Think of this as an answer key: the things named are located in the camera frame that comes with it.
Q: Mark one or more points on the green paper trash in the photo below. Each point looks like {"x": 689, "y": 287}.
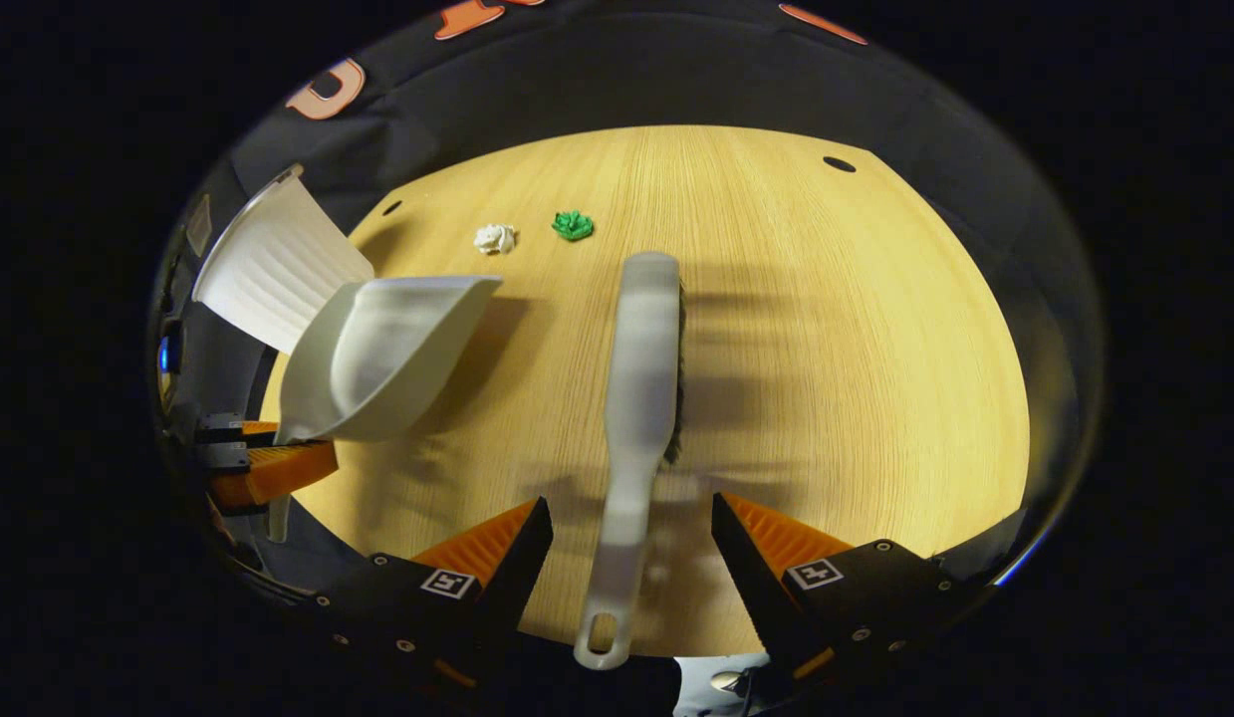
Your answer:
{"x": 573, "y": 225}

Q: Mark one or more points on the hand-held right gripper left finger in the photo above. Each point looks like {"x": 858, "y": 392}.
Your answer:
{"x": 522, "y": 568}

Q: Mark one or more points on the white plastic dustpan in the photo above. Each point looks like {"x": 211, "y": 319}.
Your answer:
{"x": 387, "y": 358}

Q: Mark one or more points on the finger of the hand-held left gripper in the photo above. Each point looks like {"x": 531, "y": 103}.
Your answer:
{"x": 223, "y": 456}
{"x": 221, "y": 428}

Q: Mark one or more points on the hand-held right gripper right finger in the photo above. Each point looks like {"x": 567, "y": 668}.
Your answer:
{"x": 746, "y": 573}

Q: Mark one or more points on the white paper trash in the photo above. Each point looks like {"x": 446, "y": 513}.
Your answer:
{"x": 495, "y": 239}

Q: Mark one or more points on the small white broom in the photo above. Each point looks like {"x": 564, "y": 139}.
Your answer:
{"x": 641, "y": 378}

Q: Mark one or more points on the white ribbed garbage bin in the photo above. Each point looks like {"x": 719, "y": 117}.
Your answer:
{"x": 278, "y": 269}

